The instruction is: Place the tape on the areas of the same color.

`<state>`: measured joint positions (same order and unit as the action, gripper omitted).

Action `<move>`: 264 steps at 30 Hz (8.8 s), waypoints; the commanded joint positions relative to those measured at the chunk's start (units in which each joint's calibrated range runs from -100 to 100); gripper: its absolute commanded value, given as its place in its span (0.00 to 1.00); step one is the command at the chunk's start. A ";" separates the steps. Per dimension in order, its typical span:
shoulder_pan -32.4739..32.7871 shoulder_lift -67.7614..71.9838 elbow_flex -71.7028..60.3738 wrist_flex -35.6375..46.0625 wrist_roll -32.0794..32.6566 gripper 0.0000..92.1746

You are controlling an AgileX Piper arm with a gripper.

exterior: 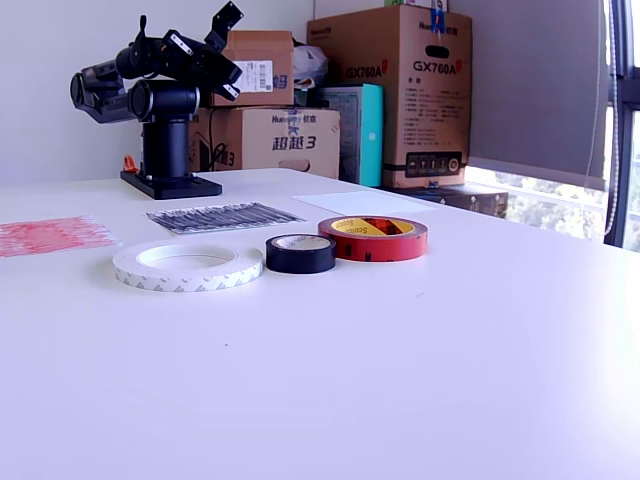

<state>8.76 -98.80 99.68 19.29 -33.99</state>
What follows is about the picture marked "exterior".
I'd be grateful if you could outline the teal sided product box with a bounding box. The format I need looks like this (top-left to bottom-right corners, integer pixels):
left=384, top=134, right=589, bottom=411
left=314, top=83, right=385, bottom=187

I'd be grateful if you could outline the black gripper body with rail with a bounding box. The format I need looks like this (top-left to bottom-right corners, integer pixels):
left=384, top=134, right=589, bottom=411
left=163, top=29, right=241, bottom=101

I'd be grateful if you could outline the tall GX760A cardboard box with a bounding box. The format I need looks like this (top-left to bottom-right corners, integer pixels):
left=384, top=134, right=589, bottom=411
left=306, top=3, right=474, bottom=190

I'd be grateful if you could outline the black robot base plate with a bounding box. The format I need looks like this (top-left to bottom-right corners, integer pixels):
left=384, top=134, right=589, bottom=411
left=119, top=169, right=223, bottom=201

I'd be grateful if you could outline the small labelled cardboard box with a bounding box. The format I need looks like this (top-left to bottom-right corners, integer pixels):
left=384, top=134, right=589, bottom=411
left=212, top=30, right=296, bottom=108

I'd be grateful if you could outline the cardboard box with blue print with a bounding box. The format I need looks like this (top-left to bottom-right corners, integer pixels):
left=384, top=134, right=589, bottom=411
left=188, top=106, right=342, bottom=180

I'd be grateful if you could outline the wrist camera board on bracket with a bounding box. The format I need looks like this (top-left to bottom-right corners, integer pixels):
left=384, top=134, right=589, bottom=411
left=203, top=0, right=246, bottom=51

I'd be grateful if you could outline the white plastic bag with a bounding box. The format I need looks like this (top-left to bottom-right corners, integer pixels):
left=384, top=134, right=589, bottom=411
left=292, top=43, right=330, bottom=91

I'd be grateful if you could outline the black tape roll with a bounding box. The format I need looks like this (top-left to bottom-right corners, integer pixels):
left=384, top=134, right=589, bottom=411
left=265, top=233, right=337, bottom=275

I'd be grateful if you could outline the black power cable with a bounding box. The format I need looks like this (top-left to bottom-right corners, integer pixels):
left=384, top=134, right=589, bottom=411
left=206, top=106, right=227, bottom=171

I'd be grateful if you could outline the red scribbled paper sheet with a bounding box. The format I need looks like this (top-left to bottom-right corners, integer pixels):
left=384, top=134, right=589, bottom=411
left=0, top=214, right=124, bottom=259

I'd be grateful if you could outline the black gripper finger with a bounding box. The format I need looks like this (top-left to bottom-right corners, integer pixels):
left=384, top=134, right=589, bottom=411
left=218, top=63, right=245, bottom=86
left=196, top=46, right=237, bottom=72

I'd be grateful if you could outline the red tape roll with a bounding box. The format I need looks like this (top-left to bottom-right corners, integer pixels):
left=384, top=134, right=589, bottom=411
left=317, top=215, right=429, bottom=263

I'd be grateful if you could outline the white tape roll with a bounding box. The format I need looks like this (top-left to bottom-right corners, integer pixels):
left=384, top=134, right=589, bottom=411
left=111, top=238, right=264, bottom=294

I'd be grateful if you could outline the black scribbled paper sheet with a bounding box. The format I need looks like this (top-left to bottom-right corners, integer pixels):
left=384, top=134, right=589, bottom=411
left=145, top=201, right=310, bottom=236

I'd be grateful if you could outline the blue tape strip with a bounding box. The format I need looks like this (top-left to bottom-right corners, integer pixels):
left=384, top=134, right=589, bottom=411
left=429, top=0, right=447, bottom=36

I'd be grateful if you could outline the grey roller blind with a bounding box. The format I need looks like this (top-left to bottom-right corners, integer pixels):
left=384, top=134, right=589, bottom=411
left=449, top=0, right=609, bottom=191

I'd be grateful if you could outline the blank white paper sheet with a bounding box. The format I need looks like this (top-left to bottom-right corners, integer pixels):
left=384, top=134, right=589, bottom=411
left=291, top=189, right=439, bottom=219

